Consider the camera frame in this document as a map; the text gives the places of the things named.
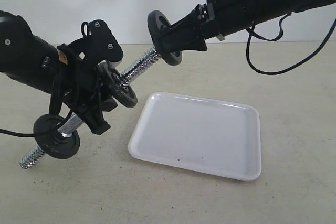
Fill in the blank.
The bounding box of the chrome threaded dumbbell bar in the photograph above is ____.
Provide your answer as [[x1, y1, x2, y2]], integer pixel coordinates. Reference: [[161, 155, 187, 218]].
[[19, 47, 162, 169]]

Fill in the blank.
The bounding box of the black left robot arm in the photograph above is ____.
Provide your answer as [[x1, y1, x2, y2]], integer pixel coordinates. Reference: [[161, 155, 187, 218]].
[[1, 11, 123, 135]]

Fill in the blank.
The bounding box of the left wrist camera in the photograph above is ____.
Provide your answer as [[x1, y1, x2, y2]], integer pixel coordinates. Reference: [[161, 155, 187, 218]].
[[80, 19, 123, 69]]

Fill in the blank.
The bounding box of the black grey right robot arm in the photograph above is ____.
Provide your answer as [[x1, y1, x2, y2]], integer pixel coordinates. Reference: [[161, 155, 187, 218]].
[[153, 0, 335, 53]]

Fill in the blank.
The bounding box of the black weight plate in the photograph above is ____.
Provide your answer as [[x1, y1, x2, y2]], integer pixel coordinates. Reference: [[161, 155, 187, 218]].
[[103, 66, 138, 108], [147, 10, 182, 66], [33, 114, 80, 159]]

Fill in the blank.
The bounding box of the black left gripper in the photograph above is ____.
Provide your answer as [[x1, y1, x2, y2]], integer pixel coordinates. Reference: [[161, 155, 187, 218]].
[[52, 42, 118, 135]]

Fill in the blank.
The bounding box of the white rectangular plastic tray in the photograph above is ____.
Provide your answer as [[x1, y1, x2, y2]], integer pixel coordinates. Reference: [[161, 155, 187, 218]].
[[128, 92, 262, 181]]

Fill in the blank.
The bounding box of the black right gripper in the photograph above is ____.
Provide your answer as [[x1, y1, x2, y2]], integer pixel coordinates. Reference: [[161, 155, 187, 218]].
[[157, 0, 225, 53]]

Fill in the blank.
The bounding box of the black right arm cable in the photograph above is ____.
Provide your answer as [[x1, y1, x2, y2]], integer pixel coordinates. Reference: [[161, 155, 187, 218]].
[[223, 0, 336, 75]]

